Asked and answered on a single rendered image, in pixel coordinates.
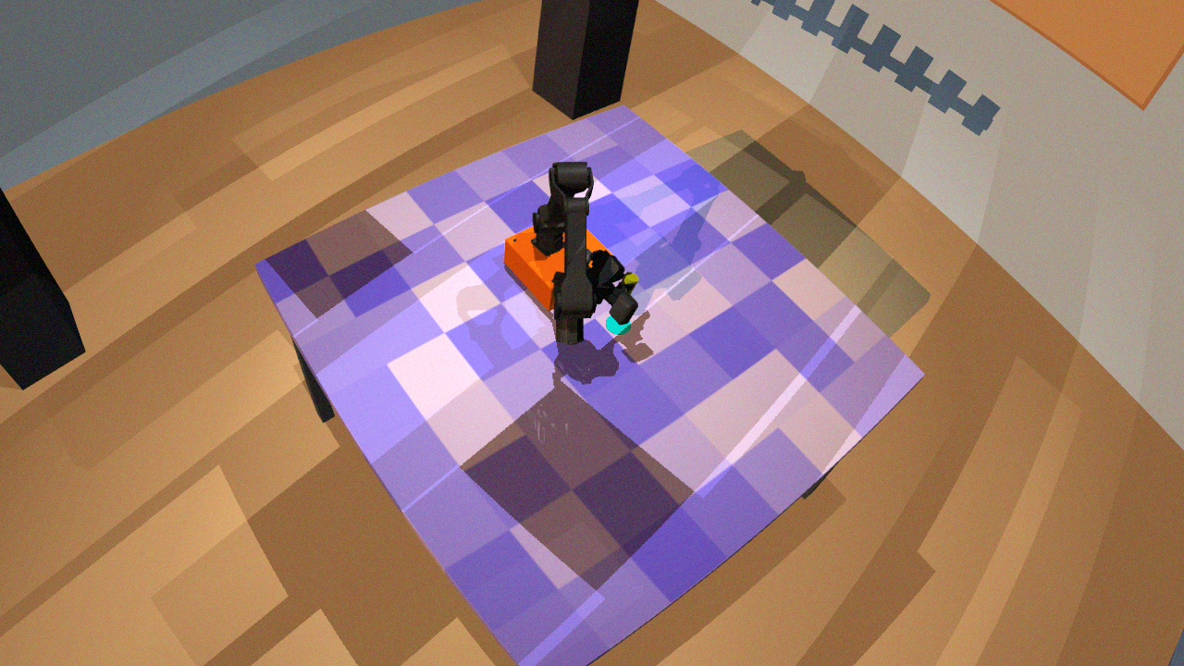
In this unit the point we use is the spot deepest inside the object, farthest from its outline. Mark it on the yellow cylinder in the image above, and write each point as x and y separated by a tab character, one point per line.
630	277

